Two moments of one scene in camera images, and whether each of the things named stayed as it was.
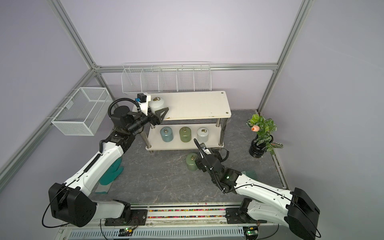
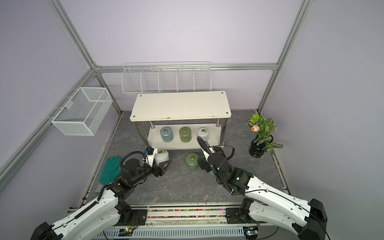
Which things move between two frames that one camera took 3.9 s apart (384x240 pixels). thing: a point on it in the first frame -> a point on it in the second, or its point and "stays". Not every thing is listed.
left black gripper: (158, 119) -> (160, 170)
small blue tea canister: (166, 134) stays
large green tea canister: (190, 159) stays
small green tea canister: (185, 134) stays
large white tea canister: (156, 103) -> (161, 156)
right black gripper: (199, 163) stays
